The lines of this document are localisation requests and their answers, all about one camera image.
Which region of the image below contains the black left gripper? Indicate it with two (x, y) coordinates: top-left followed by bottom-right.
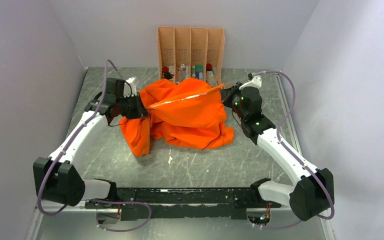
(117, 92), (150, 120)

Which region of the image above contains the orange jacket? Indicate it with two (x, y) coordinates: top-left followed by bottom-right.
(119, 78), (235, 157)

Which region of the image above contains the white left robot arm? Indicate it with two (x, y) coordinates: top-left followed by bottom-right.
(33, 77), (148, 208)

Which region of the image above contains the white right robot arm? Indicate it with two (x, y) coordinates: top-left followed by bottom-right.
(220, 82), (335, 221)

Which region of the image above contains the grey rectangular box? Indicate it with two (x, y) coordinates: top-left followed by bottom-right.
(206, 70), (219, 88)

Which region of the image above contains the red round cap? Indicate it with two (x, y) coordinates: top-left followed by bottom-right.
(205, 63), (212, 71)

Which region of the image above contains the green capped bottle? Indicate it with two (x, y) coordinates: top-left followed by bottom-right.
(195, 65), (204, 75)

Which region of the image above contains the tan perforated organizer rack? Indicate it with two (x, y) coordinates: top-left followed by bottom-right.
(156, 26), (225, 85)

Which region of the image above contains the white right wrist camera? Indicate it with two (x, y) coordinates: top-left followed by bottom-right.
(238, 75), (262, 90)

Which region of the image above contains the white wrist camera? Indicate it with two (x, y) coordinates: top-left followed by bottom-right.
(238, 75), (262, 90)
(126, 77), (140, 87)

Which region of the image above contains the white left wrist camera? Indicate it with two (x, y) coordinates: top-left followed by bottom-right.
(126, 77), (140, 87)

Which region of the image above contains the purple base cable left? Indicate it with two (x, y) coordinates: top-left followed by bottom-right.
(92, 199), (152, 233)

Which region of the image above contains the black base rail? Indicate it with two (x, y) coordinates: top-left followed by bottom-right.
(84, 187), (281, 221)

